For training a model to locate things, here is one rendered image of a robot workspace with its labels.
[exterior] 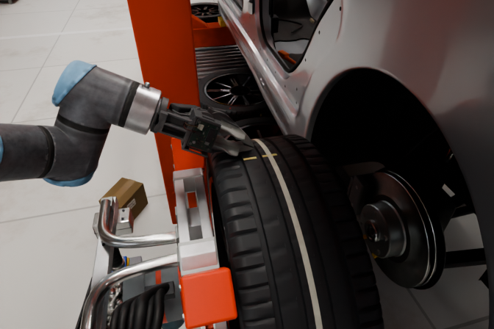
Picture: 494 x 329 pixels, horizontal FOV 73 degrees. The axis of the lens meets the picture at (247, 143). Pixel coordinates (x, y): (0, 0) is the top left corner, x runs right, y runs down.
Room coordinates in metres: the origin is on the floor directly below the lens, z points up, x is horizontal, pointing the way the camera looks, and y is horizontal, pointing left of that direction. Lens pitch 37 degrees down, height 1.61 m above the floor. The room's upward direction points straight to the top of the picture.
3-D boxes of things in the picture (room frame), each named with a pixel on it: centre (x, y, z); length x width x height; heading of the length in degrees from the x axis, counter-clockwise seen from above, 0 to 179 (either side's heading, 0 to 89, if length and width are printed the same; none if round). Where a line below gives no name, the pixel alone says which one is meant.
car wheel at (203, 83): (2.13, 0.05, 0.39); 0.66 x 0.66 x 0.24
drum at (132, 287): (0.44, 0.18, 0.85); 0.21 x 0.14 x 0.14; 103
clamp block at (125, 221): (0.57, 0.34, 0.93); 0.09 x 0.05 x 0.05; 103
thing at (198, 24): (2.95, 0.34, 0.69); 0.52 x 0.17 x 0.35; 103
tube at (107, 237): (0.52, 0.25, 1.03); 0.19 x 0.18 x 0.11; 103
